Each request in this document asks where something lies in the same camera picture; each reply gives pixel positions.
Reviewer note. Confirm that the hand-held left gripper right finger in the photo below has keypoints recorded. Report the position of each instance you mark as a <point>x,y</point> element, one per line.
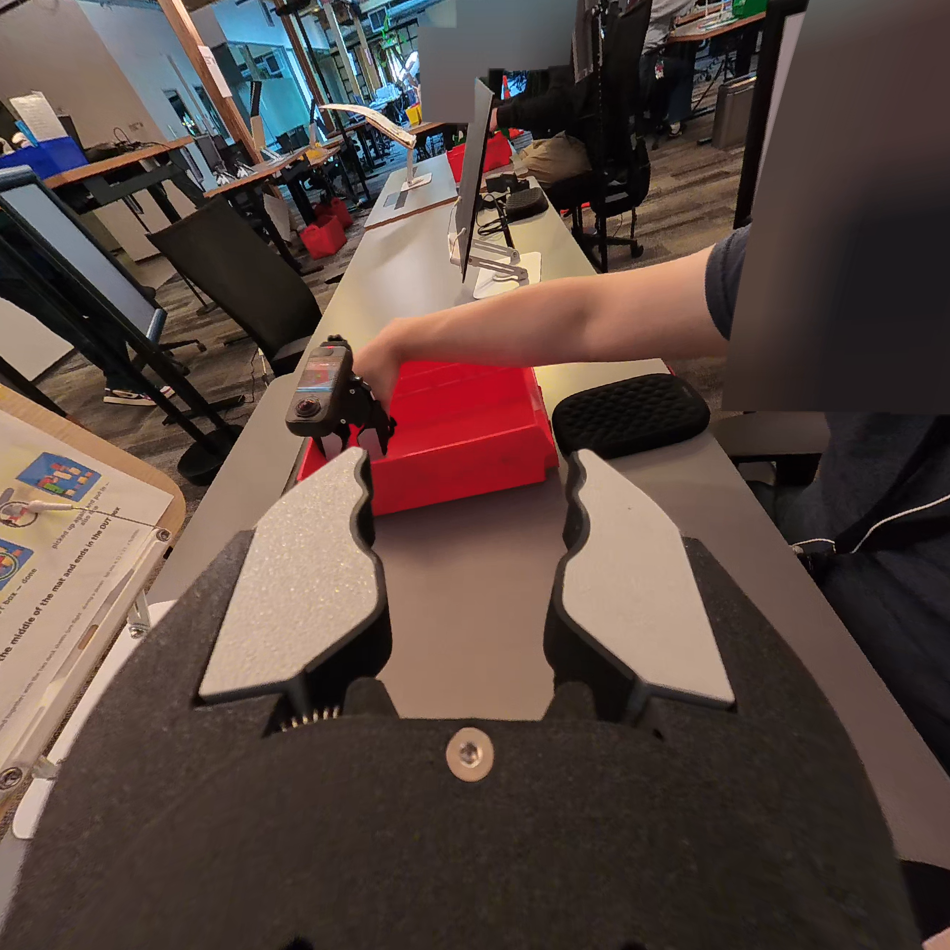
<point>638,601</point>

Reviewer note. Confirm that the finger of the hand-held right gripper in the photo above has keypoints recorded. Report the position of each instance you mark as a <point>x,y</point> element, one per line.
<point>334,444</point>
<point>373,439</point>

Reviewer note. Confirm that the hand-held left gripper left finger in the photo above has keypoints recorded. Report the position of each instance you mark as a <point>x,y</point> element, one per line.
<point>297,594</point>

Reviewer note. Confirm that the red plastic bin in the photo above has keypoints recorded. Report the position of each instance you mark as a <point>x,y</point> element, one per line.
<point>497,152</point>
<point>460,430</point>

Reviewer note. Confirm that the person's right forearm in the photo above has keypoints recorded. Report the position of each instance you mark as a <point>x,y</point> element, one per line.
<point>564,319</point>

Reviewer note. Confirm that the black office chair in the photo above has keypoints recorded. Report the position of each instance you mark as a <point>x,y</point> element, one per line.
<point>237,274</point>
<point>620,148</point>

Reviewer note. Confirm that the red storage tote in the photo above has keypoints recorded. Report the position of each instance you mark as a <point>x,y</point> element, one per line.
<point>323,236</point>

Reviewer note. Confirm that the grey chair armrest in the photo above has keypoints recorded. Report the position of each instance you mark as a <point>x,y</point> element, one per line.
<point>772,438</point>

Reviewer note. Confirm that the wooden framed instruction sign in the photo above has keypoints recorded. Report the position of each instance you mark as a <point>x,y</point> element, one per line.
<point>74,556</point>

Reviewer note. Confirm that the person in navy shirt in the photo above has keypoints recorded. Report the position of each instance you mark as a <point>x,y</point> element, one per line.
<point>890,631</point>

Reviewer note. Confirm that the rolling display screen stand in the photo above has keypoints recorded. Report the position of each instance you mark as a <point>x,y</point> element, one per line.
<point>74,252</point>

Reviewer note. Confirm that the wooden desk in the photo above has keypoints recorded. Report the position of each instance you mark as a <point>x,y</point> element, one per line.
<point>111,159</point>

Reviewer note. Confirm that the wooden pillar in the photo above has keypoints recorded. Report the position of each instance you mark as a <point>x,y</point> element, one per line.
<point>215,81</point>

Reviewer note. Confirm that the blue box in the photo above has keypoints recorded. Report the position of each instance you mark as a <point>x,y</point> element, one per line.
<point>44,156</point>

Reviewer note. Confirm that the grey trash can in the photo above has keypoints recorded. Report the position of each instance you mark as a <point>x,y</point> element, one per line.
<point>731,111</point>

